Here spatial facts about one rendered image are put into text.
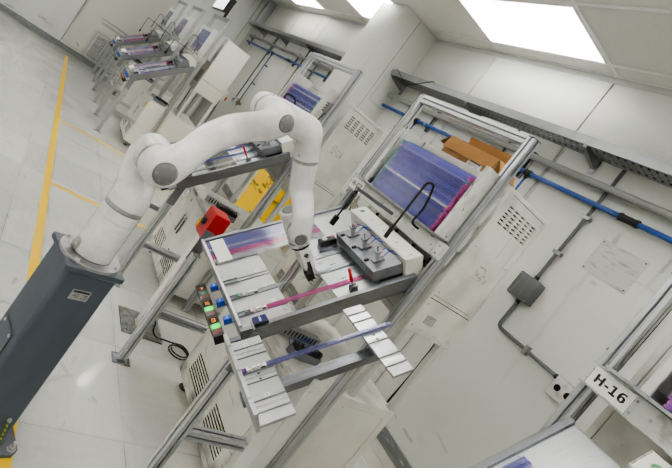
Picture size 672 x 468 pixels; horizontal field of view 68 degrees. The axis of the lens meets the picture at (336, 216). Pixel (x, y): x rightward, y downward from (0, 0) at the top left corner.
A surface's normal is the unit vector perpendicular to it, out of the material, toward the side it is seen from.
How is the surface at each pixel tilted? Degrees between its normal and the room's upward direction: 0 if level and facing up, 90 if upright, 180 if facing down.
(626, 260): 90
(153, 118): 90
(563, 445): 45
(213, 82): 90
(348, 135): 90
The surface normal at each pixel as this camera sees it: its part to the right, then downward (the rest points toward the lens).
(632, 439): -0.68, -0.45
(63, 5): 0.42, 0.41
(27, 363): 0.57, 0.51
